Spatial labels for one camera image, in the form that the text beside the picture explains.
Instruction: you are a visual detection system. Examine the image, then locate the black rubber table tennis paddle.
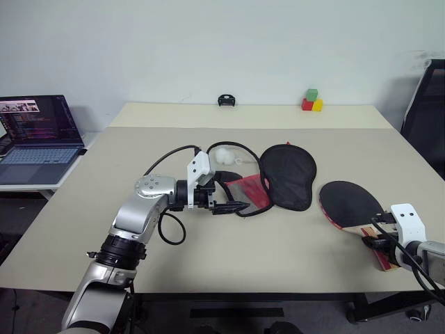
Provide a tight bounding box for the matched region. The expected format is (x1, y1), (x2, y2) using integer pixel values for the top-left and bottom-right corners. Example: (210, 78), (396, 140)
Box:
(318, 180), (401, 273)

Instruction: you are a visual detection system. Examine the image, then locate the black paddle case red lining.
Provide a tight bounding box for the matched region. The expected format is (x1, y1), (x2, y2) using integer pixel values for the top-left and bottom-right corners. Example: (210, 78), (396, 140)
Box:
(207, 140), (318, 218)

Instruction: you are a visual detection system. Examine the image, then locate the black mesh office chair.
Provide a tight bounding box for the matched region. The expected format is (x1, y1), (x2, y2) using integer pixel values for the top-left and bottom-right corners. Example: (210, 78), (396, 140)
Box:
(399, 58), (445, 177)

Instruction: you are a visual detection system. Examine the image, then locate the black caster wheel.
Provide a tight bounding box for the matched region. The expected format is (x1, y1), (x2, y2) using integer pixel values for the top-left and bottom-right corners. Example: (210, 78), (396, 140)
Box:
(405, 305), (432, 321)

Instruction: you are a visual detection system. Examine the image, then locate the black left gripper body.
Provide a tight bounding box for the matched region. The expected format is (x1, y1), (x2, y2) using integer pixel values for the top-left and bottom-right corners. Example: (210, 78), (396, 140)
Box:
(193, 183), (218, 212)

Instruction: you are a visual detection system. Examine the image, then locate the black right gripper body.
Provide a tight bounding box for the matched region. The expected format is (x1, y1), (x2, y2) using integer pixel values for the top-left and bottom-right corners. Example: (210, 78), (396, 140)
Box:
(376, 221), (401, 266)

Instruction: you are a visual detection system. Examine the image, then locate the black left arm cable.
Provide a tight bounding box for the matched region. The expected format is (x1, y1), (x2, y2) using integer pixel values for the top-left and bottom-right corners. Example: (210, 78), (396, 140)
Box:
(143, 145), (203, 245)

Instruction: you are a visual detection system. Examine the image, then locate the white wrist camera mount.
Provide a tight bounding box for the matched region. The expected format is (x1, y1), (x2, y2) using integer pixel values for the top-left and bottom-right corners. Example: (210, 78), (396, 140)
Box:
(390, 202), (427, 245)
(186, 150), (213, 210)

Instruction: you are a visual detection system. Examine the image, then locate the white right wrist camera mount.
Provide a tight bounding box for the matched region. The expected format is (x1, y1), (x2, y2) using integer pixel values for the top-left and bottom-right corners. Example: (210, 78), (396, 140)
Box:
(390, 202), (427, 245)

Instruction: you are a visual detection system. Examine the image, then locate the white fluffy pom-pom keychain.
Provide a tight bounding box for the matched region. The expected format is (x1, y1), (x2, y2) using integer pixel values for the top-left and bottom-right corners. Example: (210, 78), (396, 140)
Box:
(214, 147), (257, 167)

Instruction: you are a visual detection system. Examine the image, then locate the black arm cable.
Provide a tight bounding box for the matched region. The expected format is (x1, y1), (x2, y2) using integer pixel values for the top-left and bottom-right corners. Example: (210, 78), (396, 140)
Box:
(370, 216), (445, 299)
(143, 145), (203, 245)

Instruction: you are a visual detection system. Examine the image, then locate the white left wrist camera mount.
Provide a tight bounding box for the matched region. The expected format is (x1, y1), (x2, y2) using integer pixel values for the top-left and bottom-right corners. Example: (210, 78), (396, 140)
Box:
(186, 150), (213, 210)

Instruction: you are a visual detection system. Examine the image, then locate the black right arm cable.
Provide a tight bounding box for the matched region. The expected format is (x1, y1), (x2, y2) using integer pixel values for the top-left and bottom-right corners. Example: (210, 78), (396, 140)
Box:
(370, 216), (445, 299)

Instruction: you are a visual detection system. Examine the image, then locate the small black clip device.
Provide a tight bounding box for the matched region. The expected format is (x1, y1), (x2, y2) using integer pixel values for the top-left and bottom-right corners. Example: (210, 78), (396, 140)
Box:
(217, 93), (238, 108)

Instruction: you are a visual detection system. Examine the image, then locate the grey open laptop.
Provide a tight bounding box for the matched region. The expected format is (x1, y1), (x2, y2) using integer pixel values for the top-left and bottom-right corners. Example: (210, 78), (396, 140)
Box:
(0, 94), (88, 186)

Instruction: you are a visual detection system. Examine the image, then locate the black table frame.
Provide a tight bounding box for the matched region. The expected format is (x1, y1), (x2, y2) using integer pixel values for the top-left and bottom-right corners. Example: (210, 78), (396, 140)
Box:
(133, 292), (434, 324)

